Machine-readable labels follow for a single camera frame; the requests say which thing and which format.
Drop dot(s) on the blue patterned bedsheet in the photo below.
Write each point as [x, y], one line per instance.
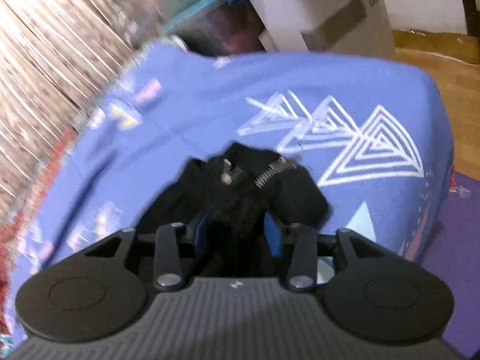
[373, 133]

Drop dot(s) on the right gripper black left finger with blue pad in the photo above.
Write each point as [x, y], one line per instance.
[105, 288]

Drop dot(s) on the clear teal-rimmed storage bin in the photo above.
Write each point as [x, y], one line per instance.
[207, 27]

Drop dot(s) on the black pants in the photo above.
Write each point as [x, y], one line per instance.
[233, 192]

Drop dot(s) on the white cardboard box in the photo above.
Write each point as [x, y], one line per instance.
[352, 27]

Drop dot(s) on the leaf patterned curtain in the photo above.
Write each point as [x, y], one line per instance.
[57, 56]

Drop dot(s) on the red floral quilt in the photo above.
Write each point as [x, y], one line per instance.
[26, 209]

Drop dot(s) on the purple mat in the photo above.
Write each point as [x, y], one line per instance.
[453, 255]

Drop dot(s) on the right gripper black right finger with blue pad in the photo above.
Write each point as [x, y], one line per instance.
[364, 288]

